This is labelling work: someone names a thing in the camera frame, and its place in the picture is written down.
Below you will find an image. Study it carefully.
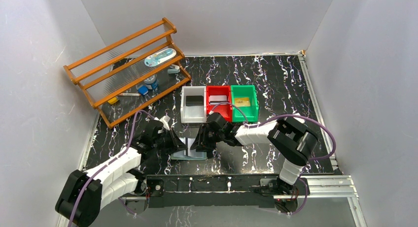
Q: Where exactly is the white VIP card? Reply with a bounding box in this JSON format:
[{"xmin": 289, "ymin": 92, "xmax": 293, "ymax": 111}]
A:
[{"xmin": 209, "ymin": 95, "xmax": 228, "ymax": 101}]

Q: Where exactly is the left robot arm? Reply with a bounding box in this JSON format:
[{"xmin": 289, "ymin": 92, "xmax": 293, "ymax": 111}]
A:
[{"xmin": 55, "ymin": 119, "xmax": 188, "ymax": 227}]

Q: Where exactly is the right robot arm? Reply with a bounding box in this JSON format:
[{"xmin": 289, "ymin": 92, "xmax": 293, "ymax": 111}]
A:
[{"xmin": 190, "ymin": 113, "xmax": 318, "ymax": 186}]

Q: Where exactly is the silver VIP card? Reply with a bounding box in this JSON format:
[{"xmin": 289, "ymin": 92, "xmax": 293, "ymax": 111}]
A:
[{"xmin": 209, "ymin": 101, "xmax": 225, "ymax": 105}]

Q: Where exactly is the gold card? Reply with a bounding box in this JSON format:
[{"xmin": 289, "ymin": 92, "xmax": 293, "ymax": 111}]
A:
[{"xmin": 234, "ymin": 97, "xmax": 251, "ymax": 107}]

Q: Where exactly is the red plastic bin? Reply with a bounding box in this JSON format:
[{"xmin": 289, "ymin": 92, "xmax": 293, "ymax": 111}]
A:
[{"xmin": 206, "ymin": 85, "xmax": 232, "ymax": 122}]

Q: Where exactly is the white plastic bin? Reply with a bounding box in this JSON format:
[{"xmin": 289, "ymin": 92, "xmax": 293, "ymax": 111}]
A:
[{"xmin": 180, "ymin": 86, "xmax": 207, "ymax": 124}]

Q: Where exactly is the blue small block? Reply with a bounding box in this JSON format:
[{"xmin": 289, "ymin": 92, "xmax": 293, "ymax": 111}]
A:
[{"xmin": 137, "ymin": 86, "xmax": 149, "ymax": 96}]

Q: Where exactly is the yellow small block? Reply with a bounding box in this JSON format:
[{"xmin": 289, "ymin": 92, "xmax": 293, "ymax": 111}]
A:
[{"xmin": 107, "ymin": 97, "xmax": 119, "ymax": 105}]

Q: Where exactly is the white marker pen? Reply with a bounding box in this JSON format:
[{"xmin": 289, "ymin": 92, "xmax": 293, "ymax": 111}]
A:
[{"xmin": 118, "ymin": 93, "xmax": 142, "ymax": 97}]

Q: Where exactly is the orange wooden shelf rack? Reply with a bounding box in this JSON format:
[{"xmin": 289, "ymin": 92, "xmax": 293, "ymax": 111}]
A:
[{"xmin": 63, "ymin": 18, "xmax": 192, "ymax": 128}]

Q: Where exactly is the light blue white stapler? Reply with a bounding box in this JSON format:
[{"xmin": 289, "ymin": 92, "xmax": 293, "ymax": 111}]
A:
[{"xmin": 167, "ymin": 64, "xmax": 180, "ymax": 74}]

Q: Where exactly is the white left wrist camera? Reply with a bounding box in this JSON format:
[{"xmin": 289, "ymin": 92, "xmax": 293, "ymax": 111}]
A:
[{"xmin": 159, "ymin": 115, "xmax": 171, "ymax": 130}]

